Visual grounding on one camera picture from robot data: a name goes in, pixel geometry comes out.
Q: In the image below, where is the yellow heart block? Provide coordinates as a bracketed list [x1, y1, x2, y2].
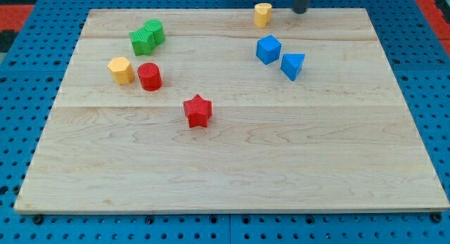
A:
[253, 3, 272, 28]

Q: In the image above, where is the red star block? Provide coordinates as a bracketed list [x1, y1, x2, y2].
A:
[184, 94, 212, 128]

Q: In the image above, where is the light wooden board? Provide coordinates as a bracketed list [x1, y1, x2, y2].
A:
[15, 8, 449, 214]

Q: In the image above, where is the blue cube block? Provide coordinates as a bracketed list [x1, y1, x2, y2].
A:
[256, 35, 282, 65]

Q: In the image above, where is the blue triangular prism block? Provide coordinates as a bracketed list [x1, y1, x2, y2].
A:
[281, 53, 306, 82]

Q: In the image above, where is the red cylinder block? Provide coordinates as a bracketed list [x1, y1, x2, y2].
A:
[137, 63, 162, 91]

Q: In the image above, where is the yellow hexagon block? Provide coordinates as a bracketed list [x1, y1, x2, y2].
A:
[108, 57, 135, 85]

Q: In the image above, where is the green star block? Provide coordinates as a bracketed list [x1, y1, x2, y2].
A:
[129, 28, 156, 56]

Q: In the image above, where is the green cylinder block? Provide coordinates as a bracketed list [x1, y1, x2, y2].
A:
[143, 19, 165, 45]

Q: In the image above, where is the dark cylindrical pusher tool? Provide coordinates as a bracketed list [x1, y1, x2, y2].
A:
[292, 0, 311, 14]

